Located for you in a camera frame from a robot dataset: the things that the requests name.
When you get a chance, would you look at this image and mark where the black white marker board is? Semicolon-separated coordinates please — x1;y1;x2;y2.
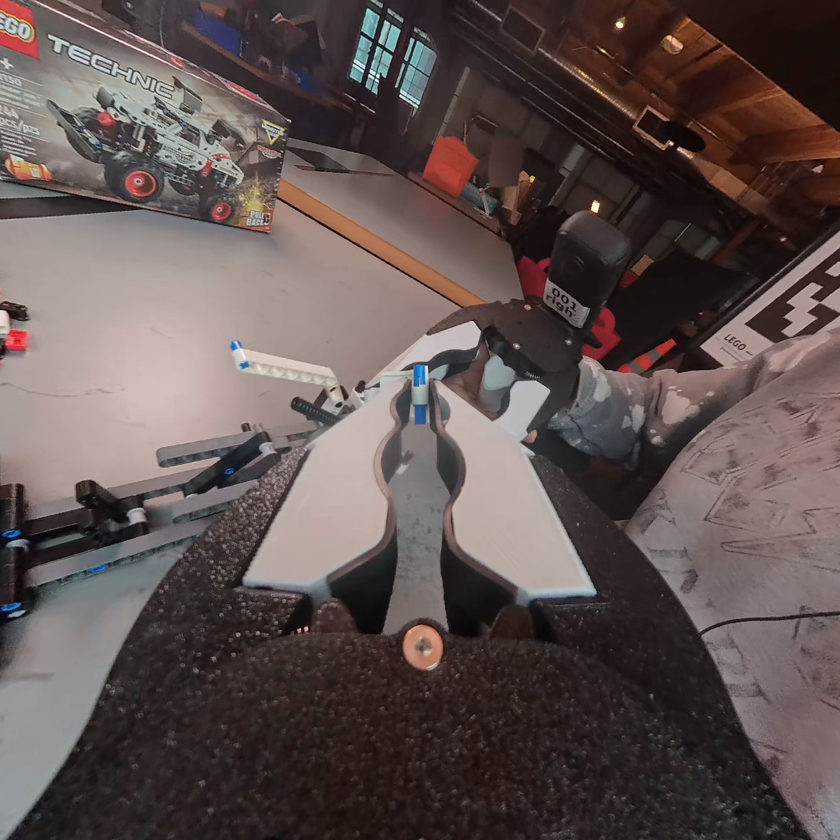
696;223;840;371

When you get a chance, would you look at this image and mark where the paned window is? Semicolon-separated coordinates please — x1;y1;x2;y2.
348;0;404;93
397;36;439;109

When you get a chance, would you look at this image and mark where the grey table orange edge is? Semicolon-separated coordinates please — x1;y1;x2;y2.
279;140;526;309

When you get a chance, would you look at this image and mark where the orange plastic object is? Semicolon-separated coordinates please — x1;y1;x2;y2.
422;134;481;199

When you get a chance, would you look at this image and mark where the grey black toy chassis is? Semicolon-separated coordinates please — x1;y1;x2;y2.
0;338;371;621

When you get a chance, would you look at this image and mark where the white spotted toy panel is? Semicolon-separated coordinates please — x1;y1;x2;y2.
354;363;434;427

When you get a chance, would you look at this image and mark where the red plastic object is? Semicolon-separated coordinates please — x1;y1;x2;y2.
515;255;678;376

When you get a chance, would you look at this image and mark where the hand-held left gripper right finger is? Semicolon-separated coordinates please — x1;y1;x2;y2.
427;377;598;603

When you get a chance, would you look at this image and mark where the person's right hand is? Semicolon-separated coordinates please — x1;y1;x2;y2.
453;348;492;411

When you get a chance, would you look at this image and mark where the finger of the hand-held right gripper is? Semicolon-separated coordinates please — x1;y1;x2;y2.
364;319;488;398
489;377;553;446

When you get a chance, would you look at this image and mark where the person's right forearm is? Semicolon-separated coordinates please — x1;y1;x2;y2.
541;331;818;463

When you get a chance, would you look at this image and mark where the pile of red white pieces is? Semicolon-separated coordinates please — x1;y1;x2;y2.
0;289;34;361

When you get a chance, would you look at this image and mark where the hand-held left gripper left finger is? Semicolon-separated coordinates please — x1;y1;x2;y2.
243;379;406;599

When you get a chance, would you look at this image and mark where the grey desk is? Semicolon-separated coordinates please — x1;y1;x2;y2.
0;180;473;840

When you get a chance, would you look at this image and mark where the toy truck box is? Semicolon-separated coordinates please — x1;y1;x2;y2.
0;0;293;235

